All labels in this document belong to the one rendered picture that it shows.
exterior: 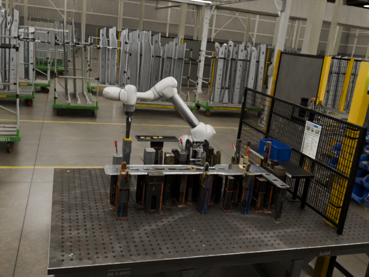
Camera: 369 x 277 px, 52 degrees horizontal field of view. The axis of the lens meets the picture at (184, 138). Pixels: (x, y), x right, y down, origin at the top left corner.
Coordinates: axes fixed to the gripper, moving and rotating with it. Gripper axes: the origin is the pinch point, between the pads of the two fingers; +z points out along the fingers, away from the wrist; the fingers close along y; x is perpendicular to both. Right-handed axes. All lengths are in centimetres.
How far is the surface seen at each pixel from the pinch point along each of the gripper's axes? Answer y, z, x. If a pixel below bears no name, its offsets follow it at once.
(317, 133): 51, -18, 150
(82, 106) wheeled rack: -571, 91, -4
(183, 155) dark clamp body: 18, 13, 45
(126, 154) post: 2.9, 16.9, -0.8
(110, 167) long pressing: 30.6, 18.9, -17.4
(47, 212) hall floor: -97, 119, -65
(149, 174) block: 52, 16, 9
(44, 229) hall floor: -60, 119, -67
